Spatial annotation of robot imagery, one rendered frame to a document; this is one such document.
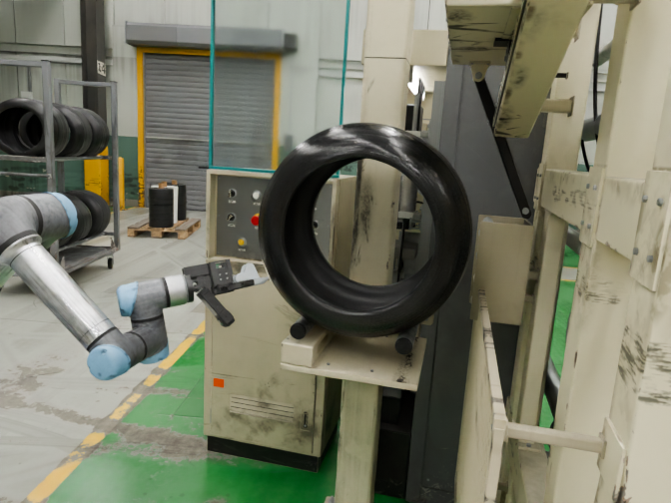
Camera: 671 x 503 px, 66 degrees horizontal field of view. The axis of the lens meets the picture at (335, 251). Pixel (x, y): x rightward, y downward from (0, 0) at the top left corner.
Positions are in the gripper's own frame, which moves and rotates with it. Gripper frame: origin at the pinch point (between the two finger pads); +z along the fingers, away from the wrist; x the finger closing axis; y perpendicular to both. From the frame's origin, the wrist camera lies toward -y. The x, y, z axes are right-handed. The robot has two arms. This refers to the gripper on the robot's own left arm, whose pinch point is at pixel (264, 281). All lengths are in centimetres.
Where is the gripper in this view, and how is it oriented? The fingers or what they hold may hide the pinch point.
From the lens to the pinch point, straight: 137.1
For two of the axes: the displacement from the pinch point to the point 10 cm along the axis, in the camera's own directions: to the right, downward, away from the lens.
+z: 8.9, -1.6, 4.3
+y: -2.1, -9.8, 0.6
